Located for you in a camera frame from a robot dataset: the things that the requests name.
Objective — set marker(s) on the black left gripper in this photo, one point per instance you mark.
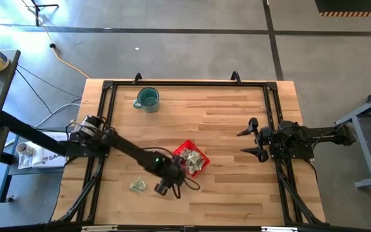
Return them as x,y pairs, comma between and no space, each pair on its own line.
176,172

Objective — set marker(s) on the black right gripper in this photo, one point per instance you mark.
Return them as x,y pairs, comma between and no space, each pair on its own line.
263,140

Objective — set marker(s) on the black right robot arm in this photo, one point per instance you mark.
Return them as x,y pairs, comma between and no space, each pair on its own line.
320,137

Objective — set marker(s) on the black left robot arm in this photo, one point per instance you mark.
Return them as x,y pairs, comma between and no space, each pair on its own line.
134,153

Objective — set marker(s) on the red plastic slotted basket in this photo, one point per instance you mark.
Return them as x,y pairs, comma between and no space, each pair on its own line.
206,161

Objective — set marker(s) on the teal enamel mug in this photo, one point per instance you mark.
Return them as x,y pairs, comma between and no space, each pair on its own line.
148,100

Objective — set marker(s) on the white printed box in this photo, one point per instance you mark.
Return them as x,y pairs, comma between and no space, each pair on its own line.
48,159

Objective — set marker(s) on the black diagonal support beam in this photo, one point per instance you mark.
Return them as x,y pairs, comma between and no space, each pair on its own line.
31,133

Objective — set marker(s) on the black mat with hazard stripes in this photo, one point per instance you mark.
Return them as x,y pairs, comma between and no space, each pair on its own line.
353,6

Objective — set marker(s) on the black tripod stand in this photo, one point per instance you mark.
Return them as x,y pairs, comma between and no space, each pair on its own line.
37,9

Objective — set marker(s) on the black frame clamp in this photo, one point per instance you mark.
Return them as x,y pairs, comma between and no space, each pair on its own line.
137,78
235,77

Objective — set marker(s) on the black aluminium table frame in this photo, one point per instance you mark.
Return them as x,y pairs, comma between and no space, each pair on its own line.
188,83

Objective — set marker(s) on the white metal bracket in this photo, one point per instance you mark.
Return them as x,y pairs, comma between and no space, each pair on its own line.
98,228
279,229

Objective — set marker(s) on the grey metal table frame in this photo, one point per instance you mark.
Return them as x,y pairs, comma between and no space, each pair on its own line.
362,145

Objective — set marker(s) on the blue shelf frame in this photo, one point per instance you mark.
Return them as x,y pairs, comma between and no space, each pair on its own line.
5,180

